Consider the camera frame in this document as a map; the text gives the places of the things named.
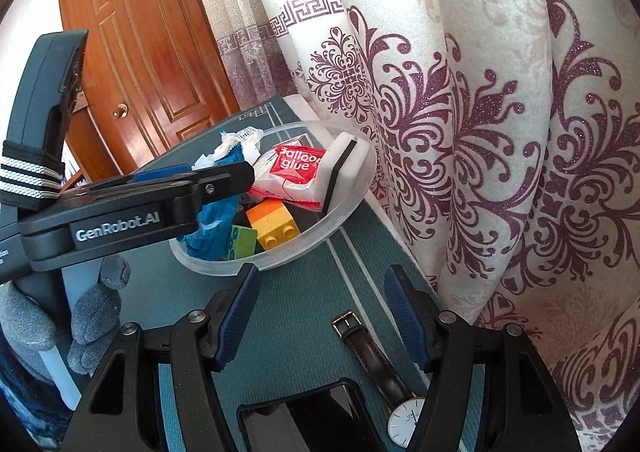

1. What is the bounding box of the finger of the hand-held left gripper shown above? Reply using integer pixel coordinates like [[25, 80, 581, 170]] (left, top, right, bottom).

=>
[[167, 159, 257, 233], [92, 166, 203, 195]]

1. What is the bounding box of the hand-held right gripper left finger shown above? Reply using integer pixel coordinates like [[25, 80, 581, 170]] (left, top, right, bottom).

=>
[[60, 263, 261, 452]]

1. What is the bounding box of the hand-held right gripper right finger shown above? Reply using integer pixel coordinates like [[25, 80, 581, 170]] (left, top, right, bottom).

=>
[[383, 264, 583, 452]]

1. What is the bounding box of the blue snack packet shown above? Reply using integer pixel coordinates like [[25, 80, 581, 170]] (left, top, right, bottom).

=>
[[191, 144, 251, 171]]

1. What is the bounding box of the clear plastic gauze packet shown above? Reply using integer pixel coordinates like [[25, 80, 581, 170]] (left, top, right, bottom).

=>
[[219, 128, 264, 159]]

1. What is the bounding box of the red glue packet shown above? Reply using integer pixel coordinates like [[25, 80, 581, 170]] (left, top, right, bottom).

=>
[[250, 144, 327, 213]]

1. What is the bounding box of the clear plastic bowl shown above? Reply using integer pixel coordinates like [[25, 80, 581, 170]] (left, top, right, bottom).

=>
[[169, 120, 377, 279]]

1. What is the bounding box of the white sponge with black stripe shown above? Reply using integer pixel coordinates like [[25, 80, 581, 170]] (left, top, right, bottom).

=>
[[320, 133, 372, 217]]

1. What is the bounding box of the person's left hand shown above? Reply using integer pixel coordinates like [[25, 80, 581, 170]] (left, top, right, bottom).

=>
[[0, 254, 132, 375]]

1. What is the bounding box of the crumpled blue cloth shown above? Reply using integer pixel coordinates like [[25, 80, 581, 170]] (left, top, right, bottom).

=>
[[182, 199, 246, 261]]

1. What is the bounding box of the green toy block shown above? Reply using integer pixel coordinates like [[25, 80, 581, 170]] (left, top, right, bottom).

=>
[[230, 225, 258, 260]]

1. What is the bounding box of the orange and yellow toy block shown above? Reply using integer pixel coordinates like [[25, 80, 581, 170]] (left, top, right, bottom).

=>
[[246, 198, 302, 250]]

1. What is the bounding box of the teal table mat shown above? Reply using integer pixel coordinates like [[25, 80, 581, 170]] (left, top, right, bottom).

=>
[[60, 94, 486, 452]]

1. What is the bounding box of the black smartphone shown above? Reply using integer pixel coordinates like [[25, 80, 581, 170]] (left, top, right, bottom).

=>
[[236, 379, 396, 452]]

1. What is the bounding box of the wooden door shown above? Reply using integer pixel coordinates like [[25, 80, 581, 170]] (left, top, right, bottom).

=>
[[56, 0, 241, 183]]

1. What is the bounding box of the sheer patterned curtain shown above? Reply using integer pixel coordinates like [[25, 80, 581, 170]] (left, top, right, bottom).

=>
[[179, 0, 301, 110]]

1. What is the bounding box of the dark blue clothing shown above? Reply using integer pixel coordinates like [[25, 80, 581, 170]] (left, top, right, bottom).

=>
[[0, 347, 76, 452]]

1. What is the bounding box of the white purple floral curtain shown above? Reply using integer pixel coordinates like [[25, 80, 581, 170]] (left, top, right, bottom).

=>
[[235, 0, 640, 452]]

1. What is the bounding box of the wristwatch with dark leather strap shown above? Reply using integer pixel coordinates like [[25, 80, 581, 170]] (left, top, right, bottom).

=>
[[332, 311, 428, 449]]

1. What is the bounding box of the black and white striped strap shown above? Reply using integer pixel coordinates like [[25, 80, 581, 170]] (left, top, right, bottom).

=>
[[0, 139, 64, 209]]

